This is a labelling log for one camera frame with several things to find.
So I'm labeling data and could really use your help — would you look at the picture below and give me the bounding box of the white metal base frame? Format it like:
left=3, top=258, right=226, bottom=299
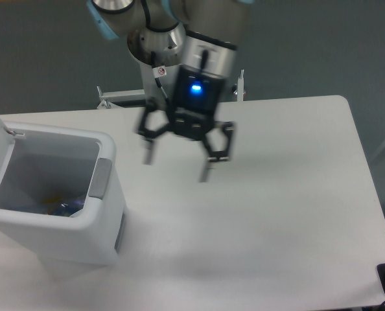
left=96, top=68, right=246, bottom=109

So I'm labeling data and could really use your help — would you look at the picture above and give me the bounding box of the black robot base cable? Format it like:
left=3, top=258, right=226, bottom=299
left=150, top=51, right=174, bottom=106

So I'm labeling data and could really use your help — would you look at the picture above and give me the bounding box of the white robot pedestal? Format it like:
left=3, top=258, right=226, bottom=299
left=127, top=24, right=186, bottom=109

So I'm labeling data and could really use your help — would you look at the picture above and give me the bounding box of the white trash can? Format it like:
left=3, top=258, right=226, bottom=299
left=0, top=122, right=126, bottom=265

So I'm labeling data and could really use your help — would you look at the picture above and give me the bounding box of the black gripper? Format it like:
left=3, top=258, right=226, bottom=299
left=137, top=65, right=235, bottom=183

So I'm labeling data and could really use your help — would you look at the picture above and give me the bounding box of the colourful trash inside can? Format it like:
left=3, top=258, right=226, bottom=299
left=17, top=195, right=86, bottom=217

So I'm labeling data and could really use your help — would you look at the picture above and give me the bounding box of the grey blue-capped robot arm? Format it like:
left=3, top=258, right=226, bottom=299
left=86, top=1, right=253, bottom=181

